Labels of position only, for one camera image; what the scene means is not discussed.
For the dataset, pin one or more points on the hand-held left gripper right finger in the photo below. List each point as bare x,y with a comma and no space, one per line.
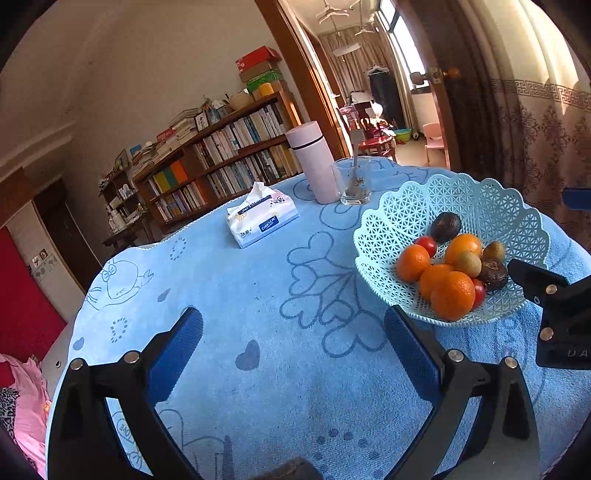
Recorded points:
411,350

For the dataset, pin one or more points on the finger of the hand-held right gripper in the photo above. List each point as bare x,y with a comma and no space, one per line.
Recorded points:
565,304
577,199

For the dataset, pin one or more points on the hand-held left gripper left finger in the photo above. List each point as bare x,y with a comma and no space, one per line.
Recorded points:
180,355

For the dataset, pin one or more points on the dark purple passion fruit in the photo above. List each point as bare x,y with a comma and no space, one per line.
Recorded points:
493,275
445,226

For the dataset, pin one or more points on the large red tomato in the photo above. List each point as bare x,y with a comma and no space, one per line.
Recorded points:
480,293

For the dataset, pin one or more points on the brown kiwi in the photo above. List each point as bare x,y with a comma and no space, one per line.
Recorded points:
493,251

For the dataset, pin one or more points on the yellow-green kiwi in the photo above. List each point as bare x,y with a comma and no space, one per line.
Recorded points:
467,263

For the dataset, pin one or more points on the small red tomato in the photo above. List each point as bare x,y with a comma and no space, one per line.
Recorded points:
427,245

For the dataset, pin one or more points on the light blue lattice fruit basket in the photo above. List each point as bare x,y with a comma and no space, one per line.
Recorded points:
397,217

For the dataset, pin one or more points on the brown patterned curtain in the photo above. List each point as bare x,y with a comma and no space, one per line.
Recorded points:
531,115

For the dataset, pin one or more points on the blue printed towel tablecloth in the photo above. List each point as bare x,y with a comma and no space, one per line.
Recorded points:
258,300

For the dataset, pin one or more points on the pink plastic chair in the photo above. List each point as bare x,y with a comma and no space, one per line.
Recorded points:
436,143

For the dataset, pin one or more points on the white tissue pack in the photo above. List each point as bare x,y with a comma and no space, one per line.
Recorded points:
263,221

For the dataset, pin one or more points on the small dark wooden shelf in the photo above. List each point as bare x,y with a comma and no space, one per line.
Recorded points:
122,207

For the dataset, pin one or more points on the pink cloth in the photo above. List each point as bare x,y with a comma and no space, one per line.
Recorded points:
27,406

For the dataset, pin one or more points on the clear drinking glass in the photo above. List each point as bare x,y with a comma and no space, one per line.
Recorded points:
353,194

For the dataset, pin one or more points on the dark wooden door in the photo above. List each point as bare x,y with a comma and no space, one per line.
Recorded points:
64,230

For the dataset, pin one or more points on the brass door knob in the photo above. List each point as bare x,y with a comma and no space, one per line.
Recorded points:
443,76

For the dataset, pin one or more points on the green plastic basin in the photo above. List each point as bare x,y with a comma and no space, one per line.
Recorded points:
402,135

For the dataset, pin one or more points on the large wooden bookshelf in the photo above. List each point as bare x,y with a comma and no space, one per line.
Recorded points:
221,161

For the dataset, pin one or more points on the pink thermos bottle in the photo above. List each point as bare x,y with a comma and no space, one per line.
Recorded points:
314,166

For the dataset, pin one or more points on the spoon in glass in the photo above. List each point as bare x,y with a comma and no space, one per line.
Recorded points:
356,147

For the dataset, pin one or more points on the stack of books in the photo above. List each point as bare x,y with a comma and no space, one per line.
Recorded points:
161,143

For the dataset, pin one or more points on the black hanging garment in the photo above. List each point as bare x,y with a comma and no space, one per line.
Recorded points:
385,97

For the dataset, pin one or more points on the window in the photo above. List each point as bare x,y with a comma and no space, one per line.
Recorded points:
406,41

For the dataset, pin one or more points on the beige woven bowl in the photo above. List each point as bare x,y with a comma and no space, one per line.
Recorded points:
241,101

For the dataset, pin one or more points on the beige curtain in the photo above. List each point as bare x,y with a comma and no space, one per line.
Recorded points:
341,78

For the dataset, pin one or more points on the yellow container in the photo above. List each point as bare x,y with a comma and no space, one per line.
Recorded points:
266,90

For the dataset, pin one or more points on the green box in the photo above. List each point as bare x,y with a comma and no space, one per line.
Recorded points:
264,79

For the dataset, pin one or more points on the red box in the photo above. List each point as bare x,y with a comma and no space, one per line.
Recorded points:
256,59

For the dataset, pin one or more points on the red wall panel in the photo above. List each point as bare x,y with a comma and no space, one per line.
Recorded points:
23,300

